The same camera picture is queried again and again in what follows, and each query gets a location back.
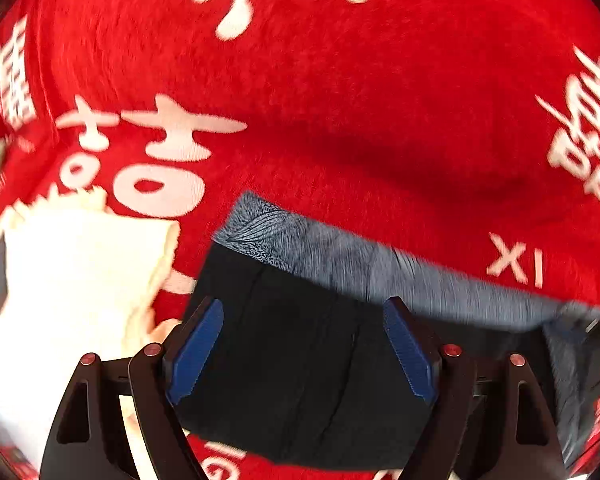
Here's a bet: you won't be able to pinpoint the black pants with patterned stripe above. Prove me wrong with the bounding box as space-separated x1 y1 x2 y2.
175 193 600 471

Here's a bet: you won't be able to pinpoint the black smartphone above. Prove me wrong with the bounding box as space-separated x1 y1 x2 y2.
0 234 8 313

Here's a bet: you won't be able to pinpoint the red blanket with white characters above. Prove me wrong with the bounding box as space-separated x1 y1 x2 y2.
0 0 600 479

